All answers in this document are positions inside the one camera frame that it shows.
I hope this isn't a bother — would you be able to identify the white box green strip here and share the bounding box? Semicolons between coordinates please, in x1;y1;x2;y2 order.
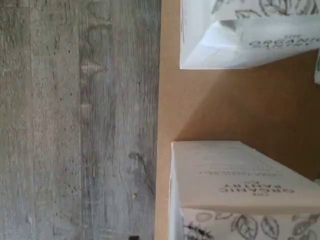
169;140;320;240

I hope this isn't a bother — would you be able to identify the black metal shelf unit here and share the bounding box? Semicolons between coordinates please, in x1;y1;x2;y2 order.
152;0;320;240

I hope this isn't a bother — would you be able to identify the white box pink strip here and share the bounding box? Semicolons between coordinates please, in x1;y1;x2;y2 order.
179;0;320;70

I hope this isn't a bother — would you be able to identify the white leaf-print pantry box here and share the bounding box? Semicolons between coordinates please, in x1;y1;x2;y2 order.
313;48;320;87

